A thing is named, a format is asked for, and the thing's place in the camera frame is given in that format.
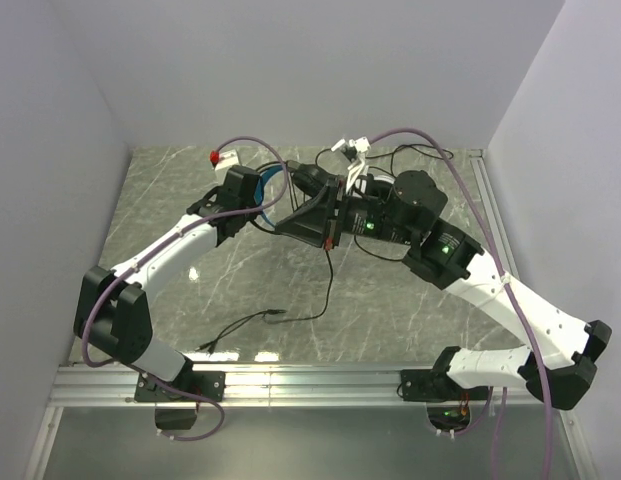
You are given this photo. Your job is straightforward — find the black blue headphones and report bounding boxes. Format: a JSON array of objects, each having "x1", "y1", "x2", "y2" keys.
[{"x1": 250, "y1": 162, "x2": 345, "y2": 235}]

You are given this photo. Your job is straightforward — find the black headphone cable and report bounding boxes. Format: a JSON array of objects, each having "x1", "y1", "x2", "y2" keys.
[{"x1": 193, "y1": 244, "x2": 336, "y2": 352}]

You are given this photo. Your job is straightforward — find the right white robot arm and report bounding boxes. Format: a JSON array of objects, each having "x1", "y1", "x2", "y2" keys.
[{"x1": 275, "y1": 165, "x2": 612, "y2": 410}]

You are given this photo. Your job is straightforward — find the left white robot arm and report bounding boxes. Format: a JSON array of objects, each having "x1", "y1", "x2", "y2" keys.
[{"x1": 74, "y1": 165, "x2": 261, "y2": 396}]

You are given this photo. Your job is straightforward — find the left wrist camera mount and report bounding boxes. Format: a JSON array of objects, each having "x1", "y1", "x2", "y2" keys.
[{"x1": 209, "y1": 149, "x2": 241, "y2": 178}]

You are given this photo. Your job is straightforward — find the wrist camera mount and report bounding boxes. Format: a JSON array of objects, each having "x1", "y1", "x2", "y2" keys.
[
  {"x1": 209, "y1": 149, "x2": 241, "y2": 178},
  {"x1": 330, "y1": 137, "x2": 370, "y2": 193}
]

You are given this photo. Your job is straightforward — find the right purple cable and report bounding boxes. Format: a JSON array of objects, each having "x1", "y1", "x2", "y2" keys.
[{"x1": 367, "y1": 128, "x2": 556, "y2": 480}]

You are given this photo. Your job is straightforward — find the purple cable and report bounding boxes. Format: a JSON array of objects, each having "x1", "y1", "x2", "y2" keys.
[
  {"x1": 81, "y1": 134, "x2": 297, "y2": 442},
  {"x1": 367, "y1": 128, "x2": 556, "y2": 480}
]

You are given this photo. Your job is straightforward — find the aluminium right side rail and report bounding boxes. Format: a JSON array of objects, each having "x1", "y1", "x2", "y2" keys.
[{"x1": 468, "y1": 148, "x2": 547, "y2": 361}]

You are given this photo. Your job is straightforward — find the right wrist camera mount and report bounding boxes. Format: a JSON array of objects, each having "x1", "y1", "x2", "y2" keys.
[{"x1": 330, "y1": 137, "x2": 370, "y2": 193}]

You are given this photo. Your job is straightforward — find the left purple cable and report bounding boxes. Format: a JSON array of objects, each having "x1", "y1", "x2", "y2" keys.
[{"x1": 81, "y1": 134, "x2": 297, "y2": 442}]

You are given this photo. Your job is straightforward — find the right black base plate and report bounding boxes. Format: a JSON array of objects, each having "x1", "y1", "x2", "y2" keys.
[{"x1": 399, "y1": 369, "x2": 490, "y2": 403}]

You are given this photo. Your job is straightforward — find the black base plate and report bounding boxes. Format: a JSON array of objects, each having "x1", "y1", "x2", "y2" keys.
[
  {"x1": 399, "y1": 369, "x2": 490, "y2": 403},
  {"x1": 134, "y1": 371, "x2": 226, "y2": 403}
]

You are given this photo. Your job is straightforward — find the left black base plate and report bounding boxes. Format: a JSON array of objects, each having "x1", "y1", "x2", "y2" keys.
[{"x1": 134, "y1": 371, "x2": 226, "y2": 403}]

